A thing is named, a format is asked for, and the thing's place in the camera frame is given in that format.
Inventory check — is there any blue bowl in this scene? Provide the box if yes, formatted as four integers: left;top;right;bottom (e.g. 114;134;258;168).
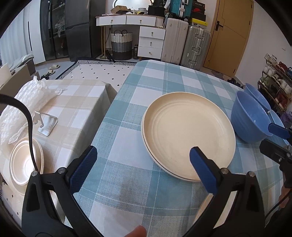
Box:
269;110;289;148
231;91;273;144
244;83;271;113

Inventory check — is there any teal suitcase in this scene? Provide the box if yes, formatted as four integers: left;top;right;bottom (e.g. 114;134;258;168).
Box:
169;0;193;18

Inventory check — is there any beige plaid tablecloth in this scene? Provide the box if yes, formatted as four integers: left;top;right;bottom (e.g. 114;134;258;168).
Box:
0;78;112;228

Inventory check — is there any woven laundry basket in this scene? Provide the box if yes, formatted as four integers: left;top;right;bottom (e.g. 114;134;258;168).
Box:
110;30;133;61

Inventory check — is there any white bubble wrap bag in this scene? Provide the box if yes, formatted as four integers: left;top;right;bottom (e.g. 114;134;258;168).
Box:
1;77;62;145

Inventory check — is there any stack of shoe boxes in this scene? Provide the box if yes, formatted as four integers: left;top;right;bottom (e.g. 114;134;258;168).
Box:
190;1;208;27

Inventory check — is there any small cream dish stack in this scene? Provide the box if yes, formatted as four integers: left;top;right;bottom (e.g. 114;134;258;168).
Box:
9;137;45;186

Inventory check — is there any silver suitcase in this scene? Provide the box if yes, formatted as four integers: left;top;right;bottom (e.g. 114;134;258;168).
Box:
180;26;210;71

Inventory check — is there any white curtain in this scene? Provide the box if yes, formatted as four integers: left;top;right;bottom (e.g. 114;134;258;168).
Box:
1;9;29;67

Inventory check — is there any oval vanity mirror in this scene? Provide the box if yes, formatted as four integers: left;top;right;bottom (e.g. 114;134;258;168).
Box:
112;0;153;10

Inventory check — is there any cream plate front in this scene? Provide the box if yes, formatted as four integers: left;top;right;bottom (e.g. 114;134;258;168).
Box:
141;117;200;182

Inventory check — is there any blue bowl back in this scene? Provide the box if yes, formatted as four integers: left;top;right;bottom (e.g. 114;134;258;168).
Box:
244;83;271;113

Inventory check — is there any wooden shoe rack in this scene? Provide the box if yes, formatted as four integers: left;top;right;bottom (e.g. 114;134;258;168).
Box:
257;53;291;114

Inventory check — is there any cream plate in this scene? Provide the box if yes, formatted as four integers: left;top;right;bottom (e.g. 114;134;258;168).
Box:
143;92;236;168
141;117;200;182

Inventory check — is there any dark glass cabinet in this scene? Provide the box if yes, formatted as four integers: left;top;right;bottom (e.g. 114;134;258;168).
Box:
40;0;69;61

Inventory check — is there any black cable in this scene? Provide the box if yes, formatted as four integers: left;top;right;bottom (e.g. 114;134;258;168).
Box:
0;93;40;172

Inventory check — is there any beige slippers pair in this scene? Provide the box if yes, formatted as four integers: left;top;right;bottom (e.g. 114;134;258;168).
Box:
41;64;60;79

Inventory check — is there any person's left hand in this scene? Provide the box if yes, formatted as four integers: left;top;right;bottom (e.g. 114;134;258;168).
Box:
125;226;147;237

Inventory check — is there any tan wooden door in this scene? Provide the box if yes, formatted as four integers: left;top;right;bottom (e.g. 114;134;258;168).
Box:
204;0;253;77

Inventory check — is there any metal phone stand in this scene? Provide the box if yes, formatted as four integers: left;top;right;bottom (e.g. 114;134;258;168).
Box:
33;111;58;136

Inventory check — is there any patterned floor rug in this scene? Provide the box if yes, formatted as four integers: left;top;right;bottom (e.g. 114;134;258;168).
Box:
58;59;136;91

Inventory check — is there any white desk with drawers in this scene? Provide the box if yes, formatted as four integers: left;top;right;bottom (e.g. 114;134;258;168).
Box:
96;14;166;60

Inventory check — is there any cream plate back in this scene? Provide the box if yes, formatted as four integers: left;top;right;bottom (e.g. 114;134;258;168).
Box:
143;92;236;168

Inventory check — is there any white suitcase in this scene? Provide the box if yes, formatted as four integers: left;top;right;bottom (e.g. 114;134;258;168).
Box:
161;18;189;65

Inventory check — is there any black refrigerator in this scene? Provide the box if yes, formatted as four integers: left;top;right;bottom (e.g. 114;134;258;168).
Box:
65;0;105;61

